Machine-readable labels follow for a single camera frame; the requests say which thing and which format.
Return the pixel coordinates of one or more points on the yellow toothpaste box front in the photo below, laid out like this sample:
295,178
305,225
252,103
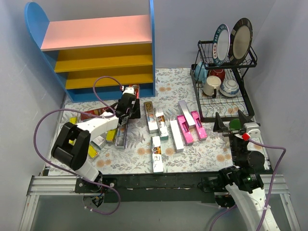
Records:
92,152

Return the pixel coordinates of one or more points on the black wire dish rack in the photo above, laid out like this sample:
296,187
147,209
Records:
227,107

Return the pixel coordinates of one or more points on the silver R.O toothpaste box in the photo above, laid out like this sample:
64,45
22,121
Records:
150,116

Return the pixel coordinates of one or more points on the plain silver toothpaste box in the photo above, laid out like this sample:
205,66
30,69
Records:
179,147

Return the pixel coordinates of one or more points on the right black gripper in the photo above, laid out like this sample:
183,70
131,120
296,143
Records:
234,132

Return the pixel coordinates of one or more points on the light blue cup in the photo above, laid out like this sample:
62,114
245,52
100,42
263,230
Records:
200,73

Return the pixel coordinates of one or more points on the red ceramic bowl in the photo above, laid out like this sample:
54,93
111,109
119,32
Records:
217,72

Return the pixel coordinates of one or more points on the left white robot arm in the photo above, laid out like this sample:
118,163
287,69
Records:
72,144

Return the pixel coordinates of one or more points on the white plate with green rim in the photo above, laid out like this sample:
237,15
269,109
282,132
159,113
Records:
221,44

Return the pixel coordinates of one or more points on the silver toothpaste box upper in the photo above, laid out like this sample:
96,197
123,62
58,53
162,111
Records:
187,114

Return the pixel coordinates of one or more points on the green mug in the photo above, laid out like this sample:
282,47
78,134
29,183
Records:
235,124

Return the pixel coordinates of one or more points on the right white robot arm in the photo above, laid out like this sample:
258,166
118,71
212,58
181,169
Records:
243,180

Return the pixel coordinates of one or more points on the pink toothpaste box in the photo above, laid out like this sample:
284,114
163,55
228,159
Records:
185,130
201,133

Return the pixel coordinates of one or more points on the blue and white bowl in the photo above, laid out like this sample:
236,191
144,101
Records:
229,88

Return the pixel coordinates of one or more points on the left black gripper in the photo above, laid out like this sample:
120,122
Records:
123,118

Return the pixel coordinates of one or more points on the pink toothpaste box left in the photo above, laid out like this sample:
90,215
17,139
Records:
185,130

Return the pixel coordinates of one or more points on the silver purple toothpaste box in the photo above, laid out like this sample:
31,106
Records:
121,136

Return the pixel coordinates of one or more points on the yellow toothpaste box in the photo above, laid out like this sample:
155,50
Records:
73,120
92,152
111,135

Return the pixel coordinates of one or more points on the floral table mat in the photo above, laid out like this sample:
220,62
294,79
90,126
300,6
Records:
172,86

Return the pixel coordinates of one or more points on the blue shelf with coloured boards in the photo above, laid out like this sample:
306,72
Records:
91,58

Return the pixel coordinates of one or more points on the silver blue R.O box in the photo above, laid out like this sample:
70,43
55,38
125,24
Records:
99,142

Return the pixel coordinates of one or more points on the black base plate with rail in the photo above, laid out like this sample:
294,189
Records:
202,186

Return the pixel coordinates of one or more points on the cream mug with dark handle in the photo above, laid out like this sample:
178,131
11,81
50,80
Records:
211,86

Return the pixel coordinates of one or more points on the dark rimmed grey plate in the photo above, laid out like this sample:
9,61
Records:
240,41

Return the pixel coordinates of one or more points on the pink toothpaste box right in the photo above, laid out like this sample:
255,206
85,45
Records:
201,133

